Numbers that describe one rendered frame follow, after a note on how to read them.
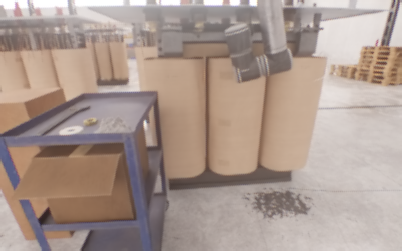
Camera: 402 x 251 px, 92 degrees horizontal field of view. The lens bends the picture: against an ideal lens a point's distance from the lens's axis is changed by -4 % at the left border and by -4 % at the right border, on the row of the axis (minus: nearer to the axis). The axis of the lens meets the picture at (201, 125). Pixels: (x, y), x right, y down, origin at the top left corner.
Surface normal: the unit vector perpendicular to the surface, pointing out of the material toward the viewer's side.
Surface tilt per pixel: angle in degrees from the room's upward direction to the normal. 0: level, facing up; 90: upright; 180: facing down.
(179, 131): 90
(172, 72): 90
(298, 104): 90
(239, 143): 90
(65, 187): 26
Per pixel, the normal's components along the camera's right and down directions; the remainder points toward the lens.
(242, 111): 0.09, 0.36
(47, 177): 0.03, -0.67
